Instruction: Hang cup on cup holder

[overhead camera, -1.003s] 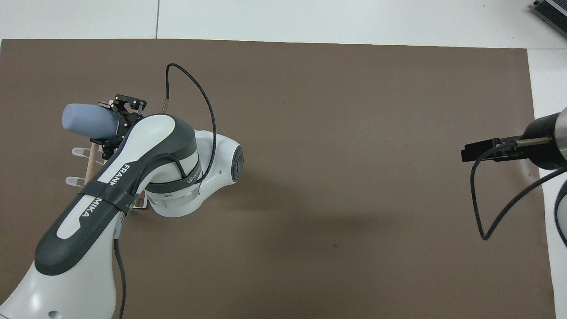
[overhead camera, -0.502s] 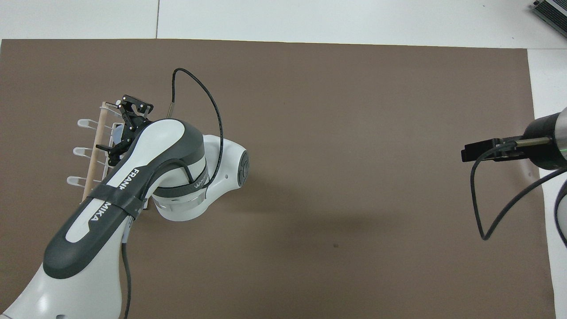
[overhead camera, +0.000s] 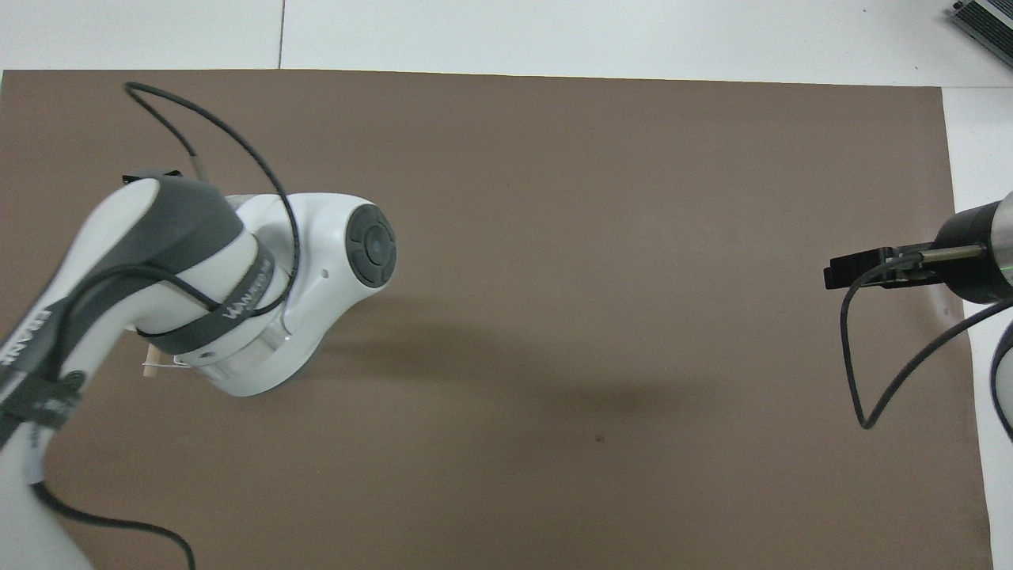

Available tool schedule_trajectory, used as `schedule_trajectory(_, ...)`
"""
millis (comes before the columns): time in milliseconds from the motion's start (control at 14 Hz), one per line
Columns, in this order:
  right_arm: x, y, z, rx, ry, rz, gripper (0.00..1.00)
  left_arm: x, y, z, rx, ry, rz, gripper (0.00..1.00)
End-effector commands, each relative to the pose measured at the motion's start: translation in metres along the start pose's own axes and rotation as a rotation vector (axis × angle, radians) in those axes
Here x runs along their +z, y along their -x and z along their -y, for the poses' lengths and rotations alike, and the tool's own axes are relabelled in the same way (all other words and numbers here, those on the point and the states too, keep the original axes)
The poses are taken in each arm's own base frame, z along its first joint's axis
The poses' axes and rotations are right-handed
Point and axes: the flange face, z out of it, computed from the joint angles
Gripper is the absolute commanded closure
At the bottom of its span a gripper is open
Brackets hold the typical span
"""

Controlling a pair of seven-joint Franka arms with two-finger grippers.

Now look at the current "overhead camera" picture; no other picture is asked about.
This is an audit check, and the wooden cup holder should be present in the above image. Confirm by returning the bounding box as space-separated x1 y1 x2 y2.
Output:
142 343 192 378

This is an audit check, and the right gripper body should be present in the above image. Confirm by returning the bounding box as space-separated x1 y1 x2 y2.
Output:
898 203 1001 304

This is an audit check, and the black cable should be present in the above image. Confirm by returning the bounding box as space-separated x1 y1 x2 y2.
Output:
124 82 302 319
30 481 197 570
840 244 1013 443

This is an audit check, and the grey ribbed metal box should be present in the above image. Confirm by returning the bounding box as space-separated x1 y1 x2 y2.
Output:
950 0 1013 48

